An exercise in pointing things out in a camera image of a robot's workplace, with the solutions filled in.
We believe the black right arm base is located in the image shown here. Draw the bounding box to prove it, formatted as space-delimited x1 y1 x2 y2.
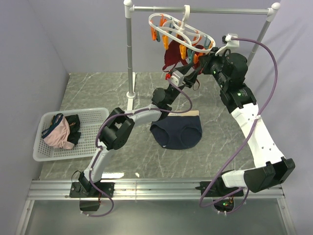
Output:
195 178 244 213

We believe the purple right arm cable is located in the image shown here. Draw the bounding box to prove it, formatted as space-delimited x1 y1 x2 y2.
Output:
199 37 278 214

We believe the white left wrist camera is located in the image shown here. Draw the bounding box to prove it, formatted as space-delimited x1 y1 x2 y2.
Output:
165 71 184 87

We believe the black lace underwear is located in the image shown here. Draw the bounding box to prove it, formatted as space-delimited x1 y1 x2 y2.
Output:
66 115 81 145

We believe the navy blue underwear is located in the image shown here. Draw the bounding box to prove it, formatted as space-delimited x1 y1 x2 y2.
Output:
150 110 202 150

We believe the silver clothes rack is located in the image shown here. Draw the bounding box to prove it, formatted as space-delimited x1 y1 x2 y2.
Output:
123 0 281 110

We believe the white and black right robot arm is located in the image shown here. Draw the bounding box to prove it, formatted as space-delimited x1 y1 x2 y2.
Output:
200 47 295 196

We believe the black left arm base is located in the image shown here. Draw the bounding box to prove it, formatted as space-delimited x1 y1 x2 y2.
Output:
69 182 114 212

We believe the white perforated plastic basket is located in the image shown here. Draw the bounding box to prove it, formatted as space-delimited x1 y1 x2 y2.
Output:
33 108 109 162

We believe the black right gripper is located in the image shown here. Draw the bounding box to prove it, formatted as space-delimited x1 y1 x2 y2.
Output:
198 47 229 89

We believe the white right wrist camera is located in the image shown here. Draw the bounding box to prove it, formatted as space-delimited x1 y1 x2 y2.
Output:
215 34 240 56

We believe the dark red lace bra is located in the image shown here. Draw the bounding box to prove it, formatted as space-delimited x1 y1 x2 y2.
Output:
161 40 206 90

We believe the pink underwear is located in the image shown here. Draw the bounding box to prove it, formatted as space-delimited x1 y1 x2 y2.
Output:
42 113 74 149

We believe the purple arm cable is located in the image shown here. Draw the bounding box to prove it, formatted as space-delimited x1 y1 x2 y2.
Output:
81 83 192 217
199 37 278 214

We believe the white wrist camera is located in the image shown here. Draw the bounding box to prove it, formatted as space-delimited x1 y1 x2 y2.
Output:
165 71 184 87
215 34 240 56

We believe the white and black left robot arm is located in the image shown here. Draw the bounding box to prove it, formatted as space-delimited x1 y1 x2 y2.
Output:
78 64 202 197

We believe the teal clothespin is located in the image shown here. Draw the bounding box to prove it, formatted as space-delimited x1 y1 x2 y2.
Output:
187 49 195 63
203 36 215 49

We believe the yellow-orange clothespin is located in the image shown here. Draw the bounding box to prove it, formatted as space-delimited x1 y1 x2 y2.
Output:
179 44 186 60

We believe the white plastic clip hanger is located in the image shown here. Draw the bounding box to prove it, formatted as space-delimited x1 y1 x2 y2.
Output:
148 5 211 54

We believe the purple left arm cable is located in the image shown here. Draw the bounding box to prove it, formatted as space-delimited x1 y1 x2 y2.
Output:
81 83 192 217

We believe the orange clothespin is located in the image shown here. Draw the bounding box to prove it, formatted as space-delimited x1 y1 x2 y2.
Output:
193 54 199 64
151 15 167 42
162 35 169 50

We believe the aluminium mounting rail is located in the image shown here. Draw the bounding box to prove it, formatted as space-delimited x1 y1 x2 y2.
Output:
16 178 296 235

